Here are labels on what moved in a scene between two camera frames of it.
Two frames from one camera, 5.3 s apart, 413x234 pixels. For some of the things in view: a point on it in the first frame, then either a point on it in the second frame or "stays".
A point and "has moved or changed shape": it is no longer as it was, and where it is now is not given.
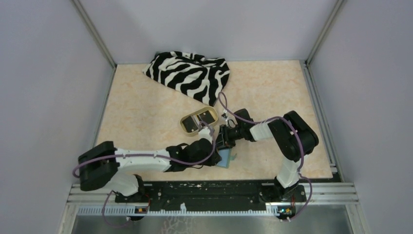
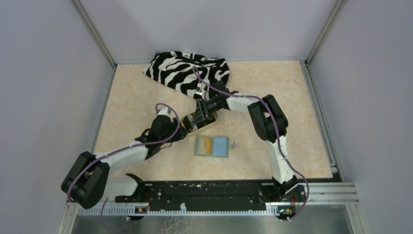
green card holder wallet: x=226 y=157 has moved or changed shape
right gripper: x=224 y=140 to x=201 y=115
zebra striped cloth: x=201 y=79 stays
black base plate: x=214 y=194 stays
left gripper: x=214 y=160 to x=180 y=135
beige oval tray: x=198 y=111 stays
